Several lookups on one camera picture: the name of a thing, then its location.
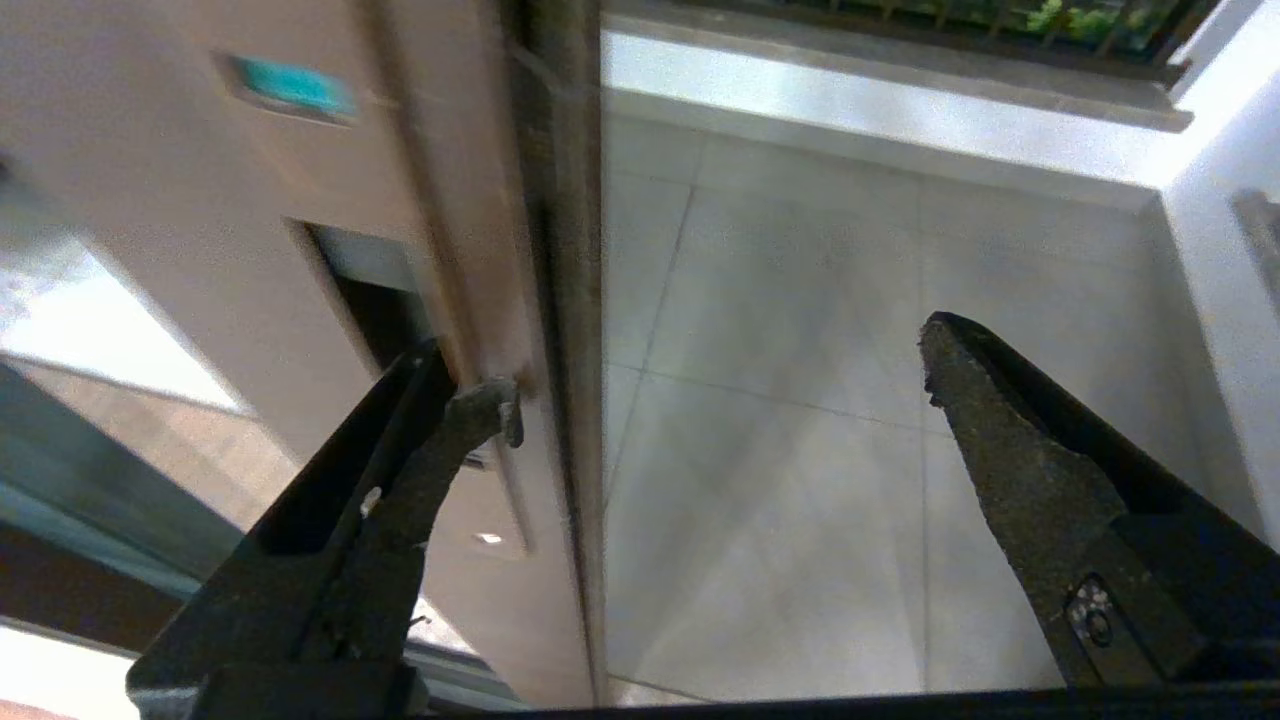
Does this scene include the short stone side sill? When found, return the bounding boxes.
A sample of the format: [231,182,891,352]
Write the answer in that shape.
[1232,190,1280,293]

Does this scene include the green balcony plants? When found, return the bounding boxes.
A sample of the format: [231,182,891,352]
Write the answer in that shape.
[1030,0,1123,43]

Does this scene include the brown-framed sliding glass door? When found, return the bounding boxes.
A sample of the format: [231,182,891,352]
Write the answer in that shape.
[0,0,611,707]

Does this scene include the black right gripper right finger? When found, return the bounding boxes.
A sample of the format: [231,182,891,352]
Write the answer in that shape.
[918,312,1280,691]

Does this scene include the wide dark metal balcony railing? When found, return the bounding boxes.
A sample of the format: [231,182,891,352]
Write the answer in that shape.
[700,0,1226,69]

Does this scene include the dark door floor track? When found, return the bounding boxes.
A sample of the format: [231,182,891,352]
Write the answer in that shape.
[0,360,531,711]

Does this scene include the long stone railing sill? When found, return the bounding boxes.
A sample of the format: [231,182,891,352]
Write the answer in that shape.
[605,5,1196,133]

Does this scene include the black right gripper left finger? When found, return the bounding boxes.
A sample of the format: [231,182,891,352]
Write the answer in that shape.
[128,340,526,703]

